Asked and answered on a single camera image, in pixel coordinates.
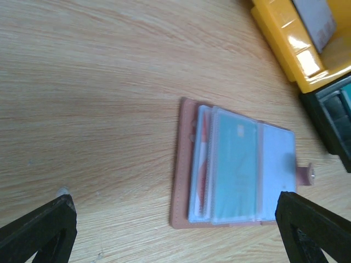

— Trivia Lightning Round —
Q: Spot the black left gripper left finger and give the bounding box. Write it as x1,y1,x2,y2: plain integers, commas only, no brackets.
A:
1,194,77,262

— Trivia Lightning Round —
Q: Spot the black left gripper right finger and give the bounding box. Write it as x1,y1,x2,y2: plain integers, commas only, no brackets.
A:
275,192,350,262

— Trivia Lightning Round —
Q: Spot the teal card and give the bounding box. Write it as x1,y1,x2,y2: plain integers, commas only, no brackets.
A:
212,108,258,224

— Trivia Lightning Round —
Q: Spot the red white credit card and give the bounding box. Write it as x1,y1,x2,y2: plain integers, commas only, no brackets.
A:
189,106,211,221

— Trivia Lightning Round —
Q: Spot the black bin with teal cards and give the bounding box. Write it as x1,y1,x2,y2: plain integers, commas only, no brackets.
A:
299,73,350,173

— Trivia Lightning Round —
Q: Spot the teal cards stack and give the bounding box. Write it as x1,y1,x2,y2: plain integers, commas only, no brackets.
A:
341,83,351,109

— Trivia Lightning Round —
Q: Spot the yellow card bin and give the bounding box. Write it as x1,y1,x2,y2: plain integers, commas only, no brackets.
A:
251,1,350,94

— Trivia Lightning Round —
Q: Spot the white cards stack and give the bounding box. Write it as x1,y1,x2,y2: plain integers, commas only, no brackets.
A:
293,0,336,54

